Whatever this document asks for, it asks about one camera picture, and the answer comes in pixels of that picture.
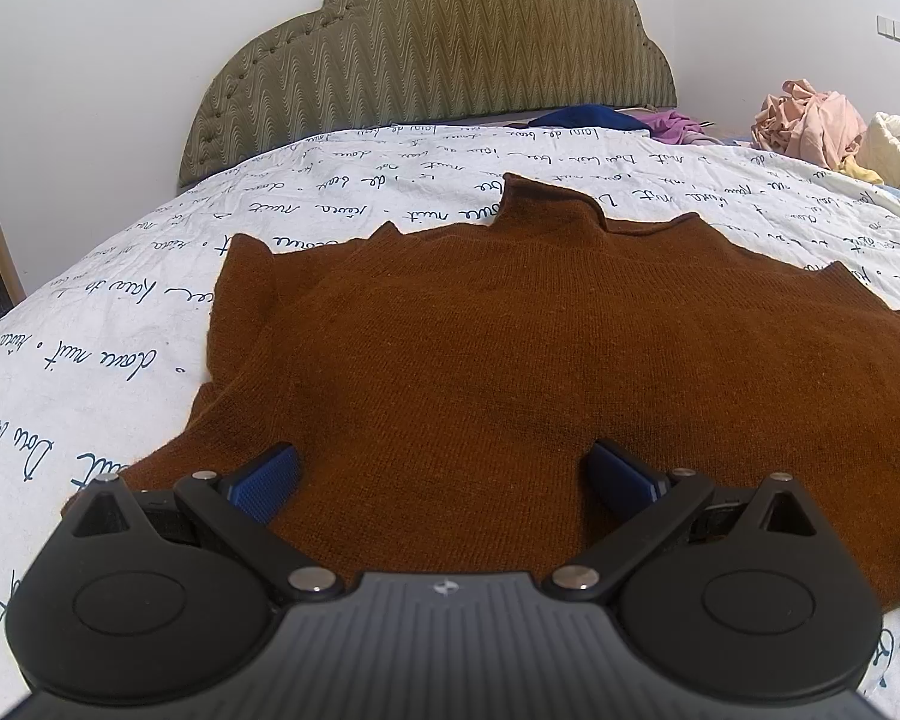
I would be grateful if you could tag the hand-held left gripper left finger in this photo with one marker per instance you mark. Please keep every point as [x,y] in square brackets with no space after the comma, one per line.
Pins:
[266,476]

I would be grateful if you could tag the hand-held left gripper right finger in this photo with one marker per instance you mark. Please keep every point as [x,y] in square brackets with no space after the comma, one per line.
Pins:
[619,484]

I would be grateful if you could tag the brown knit sweater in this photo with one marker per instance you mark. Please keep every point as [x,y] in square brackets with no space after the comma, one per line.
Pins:
[495,330]

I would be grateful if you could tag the white script-printed duvet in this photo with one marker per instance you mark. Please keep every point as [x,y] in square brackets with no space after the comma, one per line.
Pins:
[120,330]

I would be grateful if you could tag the purple cloth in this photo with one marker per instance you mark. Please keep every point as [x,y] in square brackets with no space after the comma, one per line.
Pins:
[675,126]

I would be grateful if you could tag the navy blue cloth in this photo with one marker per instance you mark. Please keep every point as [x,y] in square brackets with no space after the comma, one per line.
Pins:
[585,118]

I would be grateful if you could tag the yellow cloth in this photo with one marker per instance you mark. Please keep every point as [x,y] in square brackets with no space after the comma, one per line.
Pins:
[859,171]

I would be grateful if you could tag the pink cloth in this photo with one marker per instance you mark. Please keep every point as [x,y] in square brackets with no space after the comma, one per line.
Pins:
[802,120]

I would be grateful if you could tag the olive padded headboard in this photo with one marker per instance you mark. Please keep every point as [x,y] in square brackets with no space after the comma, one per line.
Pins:
[420,37]

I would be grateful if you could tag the white light switch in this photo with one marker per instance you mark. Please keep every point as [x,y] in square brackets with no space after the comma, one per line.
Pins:
[893,27]

